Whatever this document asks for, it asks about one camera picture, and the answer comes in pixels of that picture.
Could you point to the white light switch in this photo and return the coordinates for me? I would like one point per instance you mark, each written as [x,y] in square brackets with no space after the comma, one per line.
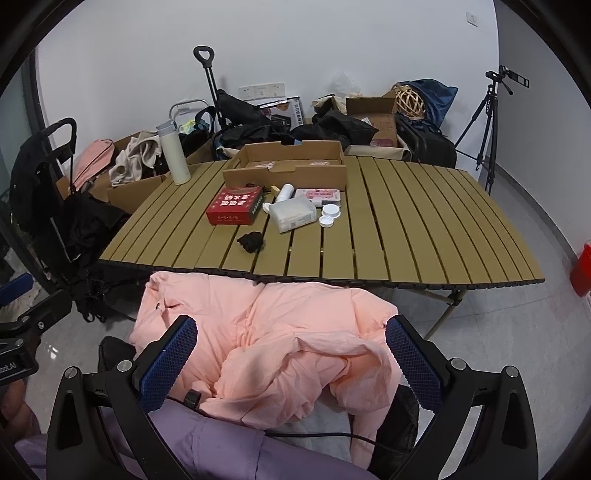
[472,18]

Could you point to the pink printed packet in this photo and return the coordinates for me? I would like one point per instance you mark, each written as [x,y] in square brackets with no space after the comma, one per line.
[318,195]

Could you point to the white round lid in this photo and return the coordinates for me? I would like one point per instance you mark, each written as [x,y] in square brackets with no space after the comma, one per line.
[326,222]

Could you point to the beige canvas bag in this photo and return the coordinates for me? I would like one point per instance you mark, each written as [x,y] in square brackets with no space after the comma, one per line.
[374,151]

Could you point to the printed product box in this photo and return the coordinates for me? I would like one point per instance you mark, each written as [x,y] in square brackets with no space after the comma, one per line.
[284,113]

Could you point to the black camera on tripod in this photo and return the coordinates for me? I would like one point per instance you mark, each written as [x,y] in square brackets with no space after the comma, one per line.
[505,76]

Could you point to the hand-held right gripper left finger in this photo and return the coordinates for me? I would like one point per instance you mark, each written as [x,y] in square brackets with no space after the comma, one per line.
[168,364]

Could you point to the pink padded jacket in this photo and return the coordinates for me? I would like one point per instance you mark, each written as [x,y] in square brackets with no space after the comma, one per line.
[277,332]

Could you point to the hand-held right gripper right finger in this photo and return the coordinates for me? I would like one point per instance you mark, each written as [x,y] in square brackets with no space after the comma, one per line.
[413,364]

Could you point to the red printed box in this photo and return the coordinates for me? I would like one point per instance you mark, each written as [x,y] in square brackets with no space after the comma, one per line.
[233,207]

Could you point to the woven bamboo basket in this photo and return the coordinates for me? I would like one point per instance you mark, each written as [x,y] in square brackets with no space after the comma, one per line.
[410,102]

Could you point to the lilac garment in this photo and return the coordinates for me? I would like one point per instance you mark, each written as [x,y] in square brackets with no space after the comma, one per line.
[207,452]

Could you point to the beige clothing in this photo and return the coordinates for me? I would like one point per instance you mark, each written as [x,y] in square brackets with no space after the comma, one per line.
[136,159]

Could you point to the black backpack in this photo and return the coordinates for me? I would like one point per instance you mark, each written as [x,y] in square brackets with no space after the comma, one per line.
[429,145]

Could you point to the black tripod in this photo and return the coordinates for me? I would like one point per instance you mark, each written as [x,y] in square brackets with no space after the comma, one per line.
[485,124]

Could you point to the white plastic bottle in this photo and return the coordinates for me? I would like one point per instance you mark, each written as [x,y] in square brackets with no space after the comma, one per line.
[285,193]

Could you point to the shallow cardboard tray box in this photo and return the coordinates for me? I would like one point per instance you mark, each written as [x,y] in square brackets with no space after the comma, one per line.
[323,177]

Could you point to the white thermos bottle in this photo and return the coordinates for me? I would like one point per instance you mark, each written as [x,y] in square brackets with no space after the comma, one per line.
[175,152]

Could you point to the red bin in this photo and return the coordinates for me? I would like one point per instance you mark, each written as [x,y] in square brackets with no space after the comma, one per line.
[582,272]

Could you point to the blue bag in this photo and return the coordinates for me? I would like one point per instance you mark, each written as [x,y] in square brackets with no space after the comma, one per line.
[438,99]

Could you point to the clear plastic packet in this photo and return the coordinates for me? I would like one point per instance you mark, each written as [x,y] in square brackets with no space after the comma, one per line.
[293,214]

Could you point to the pink backpack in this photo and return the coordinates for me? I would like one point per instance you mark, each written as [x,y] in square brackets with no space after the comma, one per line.
[94,161]

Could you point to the pile of black clothing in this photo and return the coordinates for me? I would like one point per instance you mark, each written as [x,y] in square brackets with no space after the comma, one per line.
[244,120]

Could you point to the white wall socket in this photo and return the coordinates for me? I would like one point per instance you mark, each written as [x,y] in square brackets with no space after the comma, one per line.
[262,90]

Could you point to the metal chair frame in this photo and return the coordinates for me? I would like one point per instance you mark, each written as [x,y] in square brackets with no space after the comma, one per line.
[184,105]

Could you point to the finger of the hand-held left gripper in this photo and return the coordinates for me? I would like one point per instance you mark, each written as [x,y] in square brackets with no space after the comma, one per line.
[46,311]
[11,290]

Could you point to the person's left hand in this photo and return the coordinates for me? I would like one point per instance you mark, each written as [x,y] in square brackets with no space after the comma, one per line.
[14,408]

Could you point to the large cardboard box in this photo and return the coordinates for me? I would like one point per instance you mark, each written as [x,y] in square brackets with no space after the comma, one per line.
[134,194]

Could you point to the beige tote bag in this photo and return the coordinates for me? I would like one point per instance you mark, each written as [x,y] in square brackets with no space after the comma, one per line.
[334,105]

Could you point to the black folding cart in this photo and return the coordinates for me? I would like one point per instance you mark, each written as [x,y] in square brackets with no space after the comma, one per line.
[60,217]

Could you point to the open cardboard box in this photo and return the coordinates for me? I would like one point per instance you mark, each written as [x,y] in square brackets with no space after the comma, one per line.
[374,122]

